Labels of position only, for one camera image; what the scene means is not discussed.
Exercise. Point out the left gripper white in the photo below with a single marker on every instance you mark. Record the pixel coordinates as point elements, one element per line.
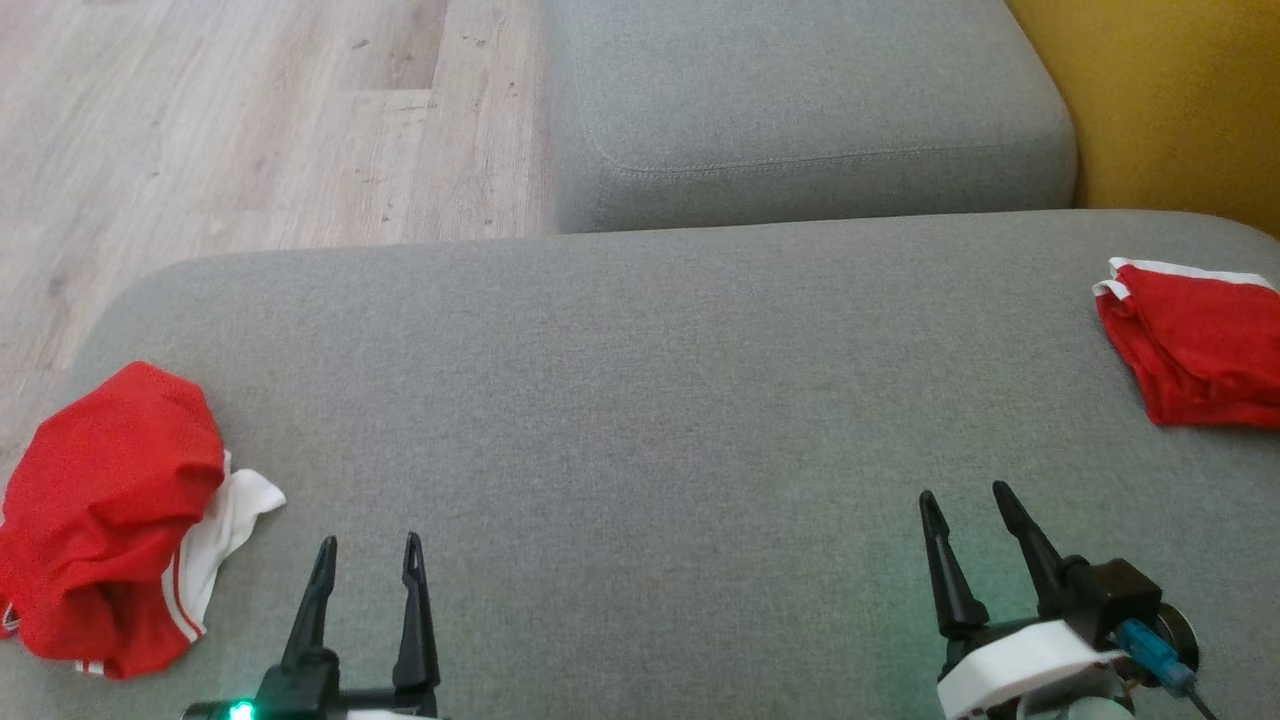
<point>330,708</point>

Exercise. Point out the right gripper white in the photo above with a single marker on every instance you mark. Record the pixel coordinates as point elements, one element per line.
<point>1010,670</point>

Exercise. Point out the red white-trimmed garment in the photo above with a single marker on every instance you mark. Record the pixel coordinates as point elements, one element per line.
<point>100,480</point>

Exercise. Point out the folded red garment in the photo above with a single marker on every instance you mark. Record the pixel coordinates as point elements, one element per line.
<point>1200,340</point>

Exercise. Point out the large grey sofa seat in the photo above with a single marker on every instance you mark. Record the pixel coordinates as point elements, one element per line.
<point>640,400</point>

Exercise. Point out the yellow sofa back cushion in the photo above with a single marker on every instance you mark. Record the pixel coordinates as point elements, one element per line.
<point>1180,100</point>

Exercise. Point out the small grey sofa cushion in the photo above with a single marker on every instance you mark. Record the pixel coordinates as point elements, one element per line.
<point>800,90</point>

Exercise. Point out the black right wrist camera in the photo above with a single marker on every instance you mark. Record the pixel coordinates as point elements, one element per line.
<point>1120,595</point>

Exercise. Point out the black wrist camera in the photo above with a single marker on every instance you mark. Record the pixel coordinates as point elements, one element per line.
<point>225,712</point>
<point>1120,595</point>

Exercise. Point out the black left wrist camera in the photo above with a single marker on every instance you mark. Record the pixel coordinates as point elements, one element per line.
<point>225,712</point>

